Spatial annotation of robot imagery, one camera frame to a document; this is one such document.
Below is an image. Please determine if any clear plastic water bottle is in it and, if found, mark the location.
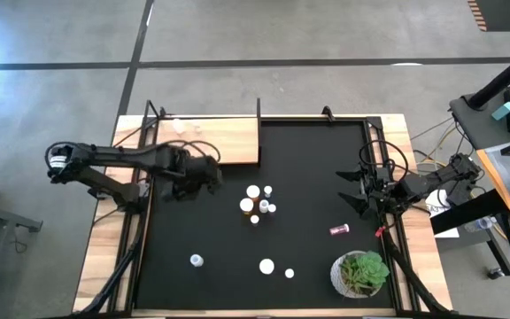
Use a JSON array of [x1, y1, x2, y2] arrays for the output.
[[464, 215, 496, 234]]

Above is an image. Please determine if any light wooden shelf board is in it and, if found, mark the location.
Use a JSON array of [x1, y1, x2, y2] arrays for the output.
[[154, 117, 260, 166]]

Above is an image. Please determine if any grey side table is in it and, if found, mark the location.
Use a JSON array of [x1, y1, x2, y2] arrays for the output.
[[449, 74, 510, 152]]

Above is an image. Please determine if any succulent in white pot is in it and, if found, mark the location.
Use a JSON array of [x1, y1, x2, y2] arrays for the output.
[[329, 250, 391, 300]]

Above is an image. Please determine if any striped-edge black floor mat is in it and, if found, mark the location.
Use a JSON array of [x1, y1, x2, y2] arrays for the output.
[[467, 0, 510, 33]]

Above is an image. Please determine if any small teal block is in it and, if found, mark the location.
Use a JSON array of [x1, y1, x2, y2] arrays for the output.
[[491, 101, 510, 121]]

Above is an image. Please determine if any black table mat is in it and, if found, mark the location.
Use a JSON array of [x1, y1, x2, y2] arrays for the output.
[[134, 118, 396, 311]]

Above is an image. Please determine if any black metal rig frame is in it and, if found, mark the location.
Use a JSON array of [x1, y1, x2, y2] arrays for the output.
[[72, 97, 458, 319]]

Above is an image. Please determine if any black desk leg frame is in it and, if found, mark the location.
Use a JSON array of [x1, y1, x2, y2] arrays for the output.
[[429, 188, 510, 278]]

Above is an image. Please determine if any thick black pole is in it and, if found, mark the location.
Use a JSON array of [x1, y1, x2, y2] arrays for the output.
[[467, 43, 510, 110]]

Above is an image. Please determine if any wooden desk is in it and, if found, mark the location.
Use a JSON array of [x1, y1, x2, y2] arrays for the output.
[[475, 139, 510, 219]]

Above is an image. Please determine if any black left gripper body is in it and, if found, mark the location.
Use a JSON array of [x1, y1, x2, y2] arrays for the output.
[[161, 150, 224, 200]]

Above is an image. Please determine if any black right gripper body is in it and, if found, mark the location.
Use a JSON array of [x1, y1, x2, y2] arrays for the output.
[[360, 166, 398, 221]]

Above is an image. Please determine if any white paper sheet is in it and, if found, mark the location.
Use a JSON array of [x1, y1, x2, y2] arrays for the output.
[[425, 189, 460, 239]]

